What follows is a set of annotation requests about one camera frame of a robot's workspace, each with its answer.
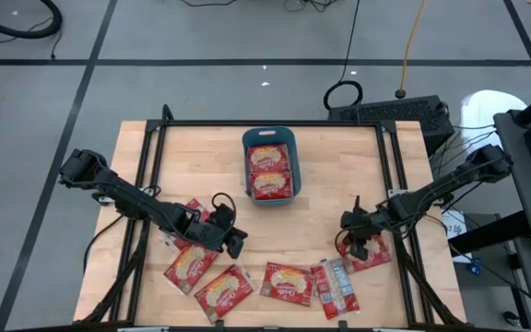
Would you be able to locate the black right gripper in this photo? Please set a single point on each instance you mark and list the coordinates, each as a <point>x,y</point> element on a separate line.
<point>367,221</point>

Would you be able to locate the black table beam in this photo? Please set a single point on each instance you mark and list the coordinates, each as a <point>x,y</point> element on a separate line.
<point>491,233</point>

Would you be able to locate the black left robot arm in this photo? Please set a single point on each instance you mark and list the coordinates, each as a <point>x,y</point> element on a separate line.
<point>122,198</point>

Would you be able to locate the black computer case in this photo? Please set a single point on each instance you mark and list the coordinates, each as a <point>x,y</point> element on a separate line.
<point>385,112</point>

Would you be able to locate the teal plastic basket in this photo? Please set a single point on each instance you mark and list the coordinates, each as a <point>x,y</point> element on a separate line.
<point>272,203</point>

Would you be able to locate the white paper sheet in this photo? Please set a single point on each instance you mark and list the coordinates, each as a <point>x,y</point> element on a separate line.
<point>454,228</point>

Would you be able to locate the silver aluminium bracket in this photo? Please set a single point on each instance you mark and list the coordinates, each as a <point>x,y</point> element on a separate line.
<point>143,330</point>
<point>397,330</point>

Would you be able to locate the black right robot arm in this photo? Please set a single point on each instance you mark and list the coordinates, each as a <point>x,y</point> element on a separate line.
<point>454,180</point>

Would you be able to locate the white rounded object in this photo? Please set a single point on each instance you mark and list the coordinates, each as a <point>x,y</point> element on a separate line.
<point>482,110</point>

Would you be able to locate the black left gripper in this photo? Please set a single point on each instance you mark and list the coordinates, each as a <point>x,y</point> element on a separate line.
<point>205,235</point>

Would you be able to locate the red microwave popcorn bag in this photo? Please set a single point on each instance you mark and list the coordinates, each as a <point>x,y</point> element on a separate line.
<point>378,253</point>
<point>223,292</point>
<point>270,185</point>
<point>337,288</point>
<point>198,208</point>
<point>189,269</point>
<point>267,159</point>
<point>287,282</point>

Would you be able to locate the blue tag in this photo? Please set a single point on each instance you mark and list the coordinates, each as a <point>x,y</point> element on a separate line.
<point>475,267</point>

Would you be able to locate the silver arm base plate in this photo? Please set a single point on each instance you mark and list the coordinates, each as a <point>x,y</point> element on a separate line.
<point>103,199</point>
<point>395,193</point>

